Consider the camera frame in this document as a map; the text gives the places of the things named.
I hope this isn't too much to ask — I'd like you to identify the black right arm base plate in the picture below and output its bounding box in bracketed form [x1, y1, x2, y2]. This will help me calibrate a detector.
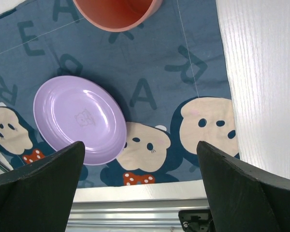
[178, 209, 216, 232]

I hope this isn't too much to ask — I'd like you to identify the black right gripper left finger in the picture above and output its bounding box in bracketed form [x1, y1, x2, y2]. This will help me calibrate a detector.
[0, 142, 85, 232]

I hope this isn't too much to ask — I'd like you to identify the salmon plastic cup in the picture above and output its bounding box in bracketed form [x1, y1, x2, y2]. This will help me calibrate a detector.
[74, 0, 162, 32]

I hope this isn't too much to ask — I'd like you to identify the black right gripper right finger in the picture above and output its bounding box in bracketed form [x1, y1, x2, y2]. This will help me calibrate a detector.
[196, 141, 290, 232]

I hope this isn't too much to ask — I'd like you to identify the aluminium mounting rail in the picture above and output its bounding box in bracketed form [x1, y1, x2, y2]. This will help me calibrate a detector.
[66, 199, 209, 232]

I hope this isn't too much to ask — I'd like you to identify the purple plastic plate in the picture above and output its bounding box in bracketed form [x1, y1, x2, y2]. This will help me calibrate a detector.
[33, 75, 127, 165]

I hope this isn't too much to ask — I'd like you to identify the blue cartoon mouse placemat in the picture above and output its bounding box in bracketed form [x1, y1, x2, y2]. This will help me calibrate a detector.
[0, 0, 240, 188]

